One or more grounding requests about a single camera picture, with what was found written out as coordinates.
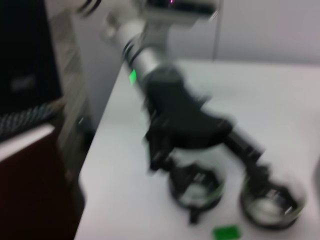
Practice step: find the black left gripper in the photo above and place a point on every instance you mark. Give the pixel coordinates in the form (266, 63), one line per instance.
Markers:
(180, 107)

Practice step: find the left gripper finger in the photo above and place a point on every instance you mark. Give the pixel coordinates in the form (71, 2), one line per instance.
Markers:
(250, 152)

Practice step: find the glass teacup with black holder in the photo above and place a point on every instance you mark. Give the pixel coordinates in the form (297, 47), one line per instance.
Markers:
(270, 210)
(197, 197)

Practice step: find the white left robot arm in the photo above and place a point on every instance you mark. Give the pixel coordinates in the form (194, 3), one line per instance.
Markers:
(147, 58)

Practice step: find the green plastic brick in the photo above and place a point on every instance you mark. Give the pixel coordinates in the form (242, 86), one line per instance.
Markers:
(226, 232)

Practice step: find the dark red cabinet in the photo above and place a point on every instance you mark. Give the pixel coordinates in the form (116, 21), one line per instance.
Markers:
(32, 187)

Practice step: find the black white striped fabric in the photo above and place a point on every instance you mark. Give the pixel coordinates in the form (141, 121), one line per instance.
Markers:
(27, 117)

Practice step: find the black screen panel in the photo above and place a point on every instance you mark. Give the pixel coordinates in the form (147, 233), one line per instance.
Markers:
(25, 50)

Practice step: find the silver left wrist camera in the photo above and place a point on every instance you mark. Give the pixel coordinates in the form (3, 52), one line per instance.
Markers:
(180, 10)

